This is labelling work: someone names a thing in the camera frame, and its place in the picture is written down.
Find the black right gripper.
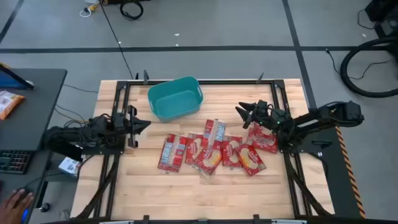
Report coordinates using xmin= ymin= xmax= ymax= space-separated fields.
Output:
xmin=234 ymin=99 xmax=292 ymax=131

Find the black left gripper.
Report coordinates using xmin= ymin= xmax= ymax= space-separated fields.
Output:
xmin=113 ymin=105 xmax=152 ymax=149

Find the red popcorn bag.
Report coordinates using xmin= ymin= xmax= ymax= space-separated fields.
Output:
xmin=157 ymin=133 xmax=188 ymax=174
xmin=246 ymin=121 xmax=279 ymax=154
xmin=185 ymin=131 xmax=205 ymax=166
xmin=192 ymin=146 xmax=223 ymax=179
xmin=221 ymin=134 xmax=244 ymax=169
xmin=234 ymin=143 xmax=267 ymax=177
xmin=201 ymin=118 xmax=227 ymax=151

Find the teal plastic basket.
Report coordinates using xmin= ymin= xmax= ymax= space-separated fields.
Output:
xmin=147 ymin=76 xmax=205 ymax=123

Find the small white box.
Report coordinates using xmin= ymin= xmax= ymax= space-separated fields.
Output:
xmin=58 ymin=156 xmax=83 ymax=179

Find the black desk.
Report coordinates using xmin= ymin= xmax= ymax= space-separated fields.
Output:
xmin=0 ymin=67 xmax=68 ymax=224

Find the orange black hazard tape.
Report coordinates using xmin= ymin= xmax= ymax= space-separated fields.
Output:
xmin=335 ymin=125 xmax=368 ymax=219

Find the black keyboard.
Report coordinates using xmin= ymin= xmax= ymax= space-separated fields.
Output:
xmin=0 ymin=149 xmax=34 ymax=175

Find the orange snack bag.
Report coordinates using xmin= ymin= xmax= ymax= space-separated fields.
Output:
xmin=0 ymin=90 xmax=26 ymax=121

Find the laptop with blue screen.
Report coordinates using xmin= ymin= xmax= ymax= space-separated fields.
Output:
xmin=0 ymin=62 xmax=35 ymax=91

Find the person's hand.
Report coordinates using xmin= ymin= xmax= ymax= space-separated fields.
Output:
xmin=0 ymin=188 xmax=35 ymax=224

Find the black equipment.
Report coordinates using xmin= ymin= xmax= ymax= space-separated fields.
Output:
xmin=364 ymin=0 xmax=398 ymax=39

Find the black metal table frame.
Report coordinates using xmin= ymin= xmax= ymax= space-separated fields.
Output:
xmin=74 ymin=70 xmax=336 ymax=224

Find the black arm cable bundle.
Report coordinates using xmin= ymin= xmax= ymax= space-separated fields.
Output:
xmin=283 ymin=151 xmax=332 ymax=218
xmin=75 ymin=153 xmax=121 ymax=220

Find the thin black cable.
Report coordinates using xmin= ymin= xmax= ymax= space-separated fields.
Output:
xmin=356 ymin=8 xmax=379 ymax=31
xmin=325 ymin=47 xmax=393 ymax=81
xmin=53 ymin=83 xmax=100 ymax=126

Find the long black floor cable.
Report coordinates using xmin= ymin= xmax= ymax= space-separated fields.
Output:
xmin=98 ymin=0 xmax=135 ymax=80

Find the thick black hose ring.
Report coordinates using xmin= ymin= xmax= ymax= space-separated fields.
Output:
xmin=339 ymin=35 xmax=398 ymax=99

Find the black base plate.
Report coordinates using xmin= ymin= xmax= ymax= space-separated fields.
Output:
xmin=309 ymin=124 xmax=368 ymax=219

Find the coiled black cable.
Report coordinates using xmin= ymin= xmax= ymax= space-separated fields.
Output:
xmin=119 ymin=0 xmax=145 ymax=21

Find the white cable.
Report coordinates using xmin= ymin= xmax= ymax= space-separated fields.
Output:
xmin=78 ymin=5 xmax=95 ymax=19

